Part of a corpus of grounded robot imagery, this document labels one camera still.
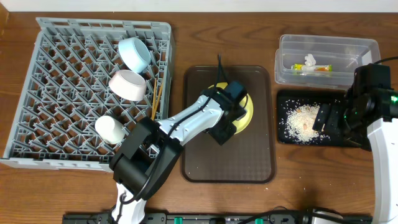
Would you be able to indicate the pink bowl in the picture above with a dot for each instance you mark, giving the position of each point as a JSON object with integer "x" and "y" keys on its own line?
{"x": 128, "y": 85}

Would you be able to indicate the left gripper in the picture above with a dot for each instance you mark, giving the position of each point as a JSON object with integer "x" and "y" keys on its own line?
{"x": 224, "y": 131}

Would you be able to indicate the brown serving tray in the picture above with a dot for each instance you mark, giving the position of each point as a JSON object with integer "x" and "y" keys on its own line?
{"x": 249, "y": 156}

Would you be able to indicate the grey dishwasher rack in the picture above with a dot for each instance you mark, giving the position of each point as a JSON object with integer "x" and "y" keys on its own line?
{"x": 66, "y": 90}

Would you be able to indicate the white tissue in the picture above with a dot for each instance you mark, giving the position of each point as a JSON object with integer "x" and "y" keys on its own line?
{"x": 310, "y": 60}

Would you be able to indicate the light blue bowl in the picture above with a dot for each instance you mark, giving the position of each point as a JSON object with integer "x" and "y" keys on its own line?
{"x": 134, "y": 54}

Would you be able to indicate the wooden chopstick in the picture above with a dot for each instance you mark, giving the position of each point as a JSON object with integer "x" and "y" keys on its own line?
{"x": 154, "y": 99}
{"x": 157, "y": 100}

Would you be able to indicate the black tray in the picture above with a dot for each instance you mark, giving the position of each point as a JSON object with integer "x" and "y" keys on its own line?
{"x": 321, "y": 97}

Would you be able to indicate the clear plastic bin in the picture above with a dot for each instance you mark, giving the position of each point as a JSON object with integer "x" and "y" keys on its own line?
{"x": 345, "y": 54}

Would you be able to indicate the green snack wrapper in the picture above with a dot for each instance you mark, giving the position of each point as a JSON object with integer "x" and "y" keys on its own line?
{"x": 303, "y": 69}

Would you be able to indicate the rice food waste pile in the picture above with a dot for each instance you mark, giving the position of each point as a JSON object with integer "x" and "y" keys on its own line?
{"x": 295, "y": 119}

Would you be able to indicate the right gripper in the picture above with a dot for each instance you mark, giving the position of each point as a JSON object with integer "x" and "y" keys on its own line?
{"x": 336, "y": 119}

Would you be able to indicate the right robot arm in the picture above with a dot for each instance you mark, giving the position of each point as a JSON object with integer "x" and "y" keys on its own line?
{"x": 367, "y": 117}

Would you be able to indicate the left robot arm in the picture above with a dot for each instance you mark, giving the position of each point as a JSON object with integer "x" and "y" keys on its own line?
{"x": 149, "y": 153}

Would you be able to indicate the white cup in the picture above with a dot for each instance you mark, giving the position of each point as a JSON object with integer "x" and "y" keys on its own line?
{"x": 109, "y": 129}

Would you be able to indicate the yellow plate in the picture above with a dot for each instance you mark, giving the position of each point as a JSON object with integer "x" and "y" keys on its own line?
{"x": 247, "y": 103}

